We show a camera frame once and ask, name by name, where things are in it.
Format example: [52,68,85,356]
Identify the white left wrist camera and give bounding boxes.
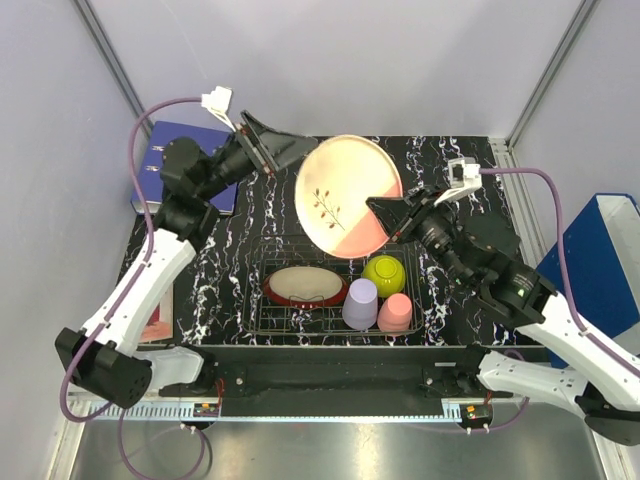
[201,85,236,132]

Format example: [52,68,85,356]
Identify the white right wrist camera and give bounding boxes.
[434,157,482,206]

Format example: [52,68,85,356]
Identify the red oval baking dish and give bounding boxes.
[263,266,349,310]

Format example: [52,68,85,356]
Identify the lavender plastic cup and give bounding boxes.
[342,278,378,331]

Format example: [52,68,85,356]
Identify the yellow-green bowl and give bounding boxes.
[361,255,406,299]

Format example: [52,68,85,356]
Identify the wire dish rack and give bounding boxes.
[243,234,426,339]

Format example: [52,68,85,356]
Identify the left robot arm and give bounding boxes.
[54,111,318,422]

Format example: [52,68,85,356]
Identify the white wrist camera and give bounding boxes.
[434,157,482,206]
[201,85,236,132]

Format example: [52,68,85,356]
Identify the red picture book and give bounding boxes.
[139,286,174,344]

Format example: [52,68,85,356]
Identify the blue storage box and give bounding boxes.
[563,193,639,355]

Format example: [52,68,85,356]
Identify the cream and pink plate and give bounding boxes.
[294,135,403,259]

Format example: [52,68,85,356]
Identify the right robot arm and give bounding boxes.
[366,189,639,446]

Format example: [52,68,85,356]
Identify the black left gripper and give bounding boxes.
[196,110,316,202]

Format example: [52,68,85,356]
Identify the pink plastic cup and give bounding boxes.
[377,293,413,332]

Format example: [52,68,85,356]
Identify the blue ring binder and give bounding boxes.
[137,121,230,215]

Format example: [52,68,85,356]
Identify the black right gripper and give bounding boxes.
[368,184,474,287]

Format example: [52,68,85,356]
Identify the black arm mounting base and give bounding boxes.
[159,343,531,418]

